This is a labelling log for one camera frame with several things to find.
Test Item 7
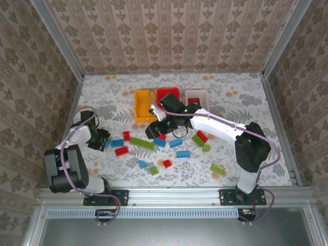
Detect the red plastic container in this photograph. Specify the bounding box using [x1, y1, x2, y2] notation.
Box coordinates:
[155, 88, 181, 110]

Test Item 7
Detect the yellow plastic container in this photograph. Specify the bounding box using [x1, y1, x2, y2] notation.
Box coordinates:
[134, 89, 159, 124]

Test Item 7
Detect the white plastic container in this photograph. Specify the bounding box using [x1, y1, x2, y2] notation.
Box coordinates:
[180, 88, 210, 113]

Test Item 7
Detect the floral patterned table cover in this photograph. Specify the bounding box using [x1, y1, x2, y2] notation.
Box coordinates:
[55, 73, 294, 188]

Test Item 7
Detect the black connector board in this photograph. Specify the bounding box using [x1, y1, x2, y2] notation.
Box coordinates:
[237, 208, 257, 222]
[94, 209, 116, 223]

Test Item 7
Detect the grey metal panel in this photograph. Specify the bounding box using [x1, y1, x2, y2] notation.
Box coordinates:
[38, 207, 321, 246]

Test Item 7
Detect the thin black right gripper cable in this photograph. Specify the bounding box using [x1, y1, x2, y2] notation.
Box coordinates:
[171, 122, 190, 139]

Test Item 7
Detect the thin aluminium back rail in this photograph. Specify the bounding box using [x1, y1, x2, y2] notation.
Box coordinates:
[82, 70, 264, 76]

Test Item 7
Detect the aluminium side rail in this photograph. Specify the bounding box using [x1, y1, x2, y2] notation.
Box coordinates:
[259, 73, 303, 187]
[61, 75, 85, 146]

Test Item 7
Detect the wide aluminium base rail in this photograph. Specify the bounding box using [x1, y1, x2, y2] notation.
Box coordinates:
[38, 187, 315, 206]

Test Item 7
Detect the grey slotted cable duct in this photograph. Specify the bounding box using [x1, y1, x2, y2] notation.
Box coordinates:
[47, 208, 240, 219]

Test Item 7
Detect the aluminium lower frame bar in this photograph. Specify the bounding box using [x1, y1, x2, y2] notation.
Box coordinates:
[304, 207, 328, 246]
[23, 204, 47, 246]

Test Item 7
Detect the aluminium frame post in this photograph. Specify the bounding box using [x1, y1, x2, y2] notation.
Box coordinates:
[30, 0, 85, 80]
[261, 0, 312, 77]

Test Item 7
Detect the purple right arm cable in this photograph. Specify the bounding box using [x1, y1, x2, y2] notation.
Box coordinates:
[148, 88, 282, 226]

